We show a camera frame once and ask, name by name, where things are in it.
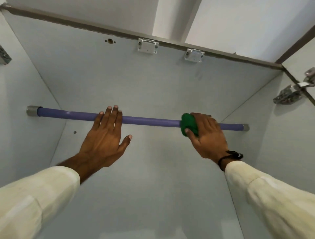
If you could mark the person's right forearm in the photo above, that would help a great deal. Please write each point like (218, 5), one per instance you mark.
(270, 197)

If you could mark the silver cabinet door hinge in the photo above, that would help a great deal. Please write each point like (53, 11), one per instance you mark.
(286, 93)

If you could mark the person's left middle finger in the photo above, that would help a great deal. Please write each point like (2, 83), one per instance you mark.
(112, 120)

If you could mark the large silver rod end socket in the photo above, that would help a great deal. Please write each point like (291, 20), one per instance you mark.
(33, 110)

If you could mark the person's right thumb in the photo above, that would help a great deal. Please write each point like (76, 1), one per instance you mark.
(192, 137)

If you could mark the green cleaning cloth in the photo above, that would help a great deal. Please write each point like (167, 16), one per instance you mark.
(189, 122)

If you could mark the person's left hand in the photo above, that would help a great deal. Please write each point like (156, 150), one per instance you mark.
(103, 142)

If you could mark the small silver rod end socket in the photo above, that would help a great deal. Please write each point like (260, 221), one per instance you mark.
(246, 127)

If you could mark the person's right hand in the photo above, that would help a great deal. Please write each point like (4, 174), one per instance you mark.
(210, 140)

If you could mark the purple closet rod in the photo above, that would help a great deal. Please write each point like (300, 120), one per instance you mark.
(147, 120)

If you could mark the white magnetic door catch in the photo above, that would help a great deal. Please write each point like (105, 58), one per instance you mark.
(194, 55)
(147, 46)

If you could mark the grey metal hinge plate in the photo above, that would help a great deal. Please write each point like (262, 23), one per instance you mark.
(3, 56)

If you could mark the person's left forearm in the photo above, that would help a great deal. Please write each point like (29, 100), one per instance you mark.
(34, 197)

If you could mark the person's left thumb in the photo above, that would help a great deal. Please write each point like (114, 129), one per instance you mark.
(125, 143)

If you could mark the person's left little finger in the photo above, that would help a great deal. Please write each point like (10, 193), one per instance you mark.
(96, 123)

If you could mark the black wrist band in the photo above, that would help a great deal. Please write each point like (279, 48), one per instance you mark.
(235, 155)

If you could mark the pale grey wardrobe cabinet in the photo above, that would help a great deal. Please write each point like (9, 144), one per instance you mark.
(147, 81)

